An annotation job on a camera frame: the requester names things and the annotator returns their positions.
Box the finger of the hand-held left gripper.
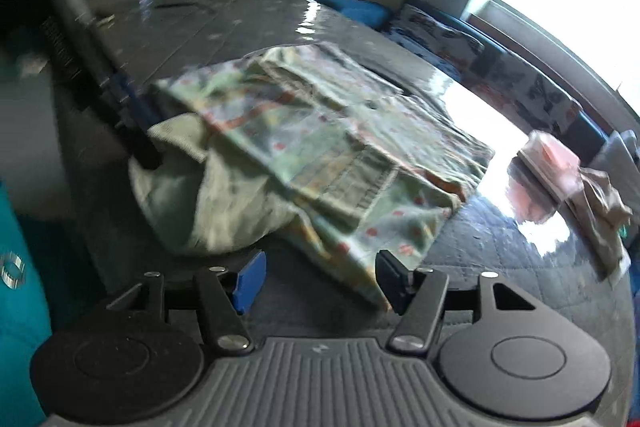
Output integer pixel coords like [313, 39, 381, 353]
[99, 73, 164, 172]

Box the patterned green baby cardigan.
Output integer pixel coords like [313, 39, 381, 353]
[127, 42, 497, 314]

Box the teal fabric with ring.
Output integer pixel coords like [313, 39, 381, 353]
[0, 181, 57, 427]

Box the vehicle print cushion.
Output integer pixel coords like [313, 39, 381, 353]
[386, 3, 487, 64]

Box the blue sofa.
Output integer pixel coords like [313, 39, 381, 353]
[309, 0, 613, 158]

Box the beige crumpled cloth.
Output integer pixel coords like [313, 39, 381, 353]
[564, 166, 634, 279]

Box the grey cushion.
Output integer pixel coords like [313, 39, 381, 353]
[594, 128, 640, 170]

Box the window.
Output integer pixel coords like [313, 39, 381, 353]
[492, 0, 640, 110]

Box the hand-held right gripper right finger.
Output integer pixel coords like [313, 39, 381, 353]
[375, 249, 539, 356]

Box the butterfly print cushion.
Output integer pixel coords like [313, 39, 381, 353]
[479, 51, 584, 134]

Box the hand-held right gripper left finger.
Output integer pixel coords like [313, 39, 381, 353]
[105, 249, 267, 356]

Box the pink white wet wipes pack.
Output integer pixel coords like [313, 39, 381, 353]
[516, 131, 582, 208]

